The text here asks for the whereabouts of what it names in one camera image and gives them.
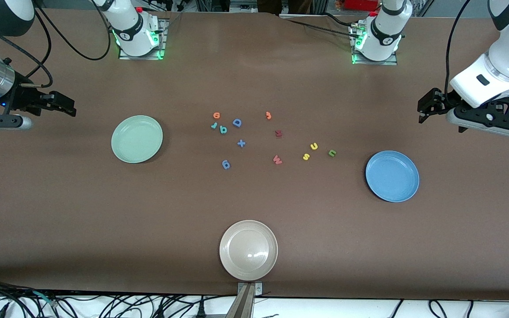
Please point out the blue foam letter D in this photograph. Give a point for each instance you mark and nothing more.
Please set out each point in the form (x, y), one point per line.
(236, 123)

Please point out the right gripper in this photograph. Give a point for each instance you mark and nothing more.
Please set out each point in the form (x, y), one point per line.
(24, 96)

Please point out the red box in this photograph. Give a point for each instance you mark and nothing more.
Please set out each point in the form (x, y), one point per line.
(360, 4)

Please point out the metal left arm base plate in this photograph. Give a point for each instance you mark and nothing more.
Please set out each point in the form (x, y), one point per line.
(369, 63)

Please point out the brown table cover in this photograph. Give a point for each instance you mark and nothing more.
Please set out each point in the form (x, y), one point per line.
(369, 247)

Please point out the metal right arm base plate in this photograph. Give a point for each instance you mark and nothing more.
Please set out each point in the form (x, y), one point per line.
(161, 39)

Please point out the black power plug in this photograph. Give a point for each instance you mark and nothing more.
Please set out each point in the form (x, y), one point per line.
(200, 311)

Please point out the blue plate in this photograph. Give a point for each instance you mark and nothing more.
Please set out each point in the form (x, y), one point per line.
(392, 176)

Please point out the aluminium frame rail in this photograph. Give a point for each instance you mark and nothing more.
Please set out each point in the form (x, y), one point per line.
(241, 5)

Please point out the grey metal strip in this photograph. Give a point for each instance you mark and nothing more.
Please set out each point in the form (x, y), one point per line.
(303, 16)

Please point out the pale green plate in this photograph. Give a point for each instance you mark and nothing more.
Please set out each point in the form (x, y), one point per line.
(137, 139)

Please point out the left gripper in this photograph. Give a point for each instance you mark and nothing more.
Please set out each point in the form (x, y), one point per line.
(442, 100)

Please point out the blue foam digit six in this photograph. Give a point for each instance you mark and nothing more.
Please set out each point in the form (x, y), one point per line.
(226, 164)

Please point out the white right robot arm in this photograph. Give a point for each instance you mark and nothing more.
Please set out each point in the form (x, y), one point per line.
(135, 31)

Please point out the aluminium camera mount post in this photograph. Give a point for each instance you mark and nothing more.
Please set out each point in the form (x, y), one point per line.
(243, 304)

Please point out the beige plate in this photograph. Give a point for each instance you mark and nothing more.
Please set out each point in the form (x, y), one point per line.
(248, 250)

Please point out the red foam letter W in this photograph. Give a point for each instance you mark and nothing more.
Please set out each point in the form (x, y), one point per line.
(277, 160)

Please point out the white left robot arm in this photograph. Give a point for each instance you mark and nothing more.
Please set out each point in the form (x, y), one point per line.
(385, 35)

